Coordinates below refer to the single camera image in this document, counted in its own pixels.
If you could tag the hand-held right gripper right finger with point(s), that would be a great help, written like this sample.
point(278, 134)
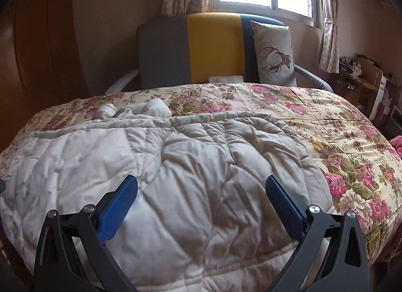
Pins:
point(284, 199)

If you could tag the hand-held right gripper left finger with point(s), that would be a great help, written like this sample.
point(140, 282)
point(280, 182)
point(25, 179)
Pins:
point(116, 210)

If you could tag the beige quilted puffer jacket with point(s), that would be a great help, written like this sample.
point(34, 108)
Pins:
point(188, 169)

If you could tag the floral quilted bedspread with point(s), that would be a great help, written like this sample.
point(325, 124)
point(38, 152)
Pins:
point(345, 141)

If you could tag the pink cloth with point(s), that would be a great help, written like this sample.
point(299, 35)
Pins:
point(397, 146)

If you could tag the white knitted cloth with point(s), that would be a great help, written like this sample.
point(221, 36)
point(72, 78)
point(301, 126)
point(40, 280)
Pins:
point(224, 79)

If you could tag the cluttered wooden desk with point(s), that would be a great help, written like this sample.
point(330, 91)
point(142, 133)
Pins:
point(358, 81)

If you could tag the white cardboard box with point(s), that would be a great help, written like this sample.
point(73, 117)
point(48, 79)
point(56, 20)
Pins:
point(381, 97)

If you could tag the deer print pillow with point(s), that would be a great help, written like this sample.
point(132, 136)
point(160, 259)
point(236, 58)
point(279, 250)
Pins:
point(276, 56)

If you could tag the grey yellow teal headboard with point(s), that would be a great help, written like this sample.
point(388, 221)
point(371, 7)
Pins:
point(213, 47)

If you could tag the wooden wardrobe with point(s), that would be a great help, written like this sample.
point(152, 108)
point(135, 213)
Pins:
point(37, 59)

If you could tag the grey curved bed rail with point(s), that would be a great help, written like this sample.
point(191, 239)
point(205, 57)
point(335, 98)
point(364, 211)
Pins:
point(314, 75)
point(121, 83)

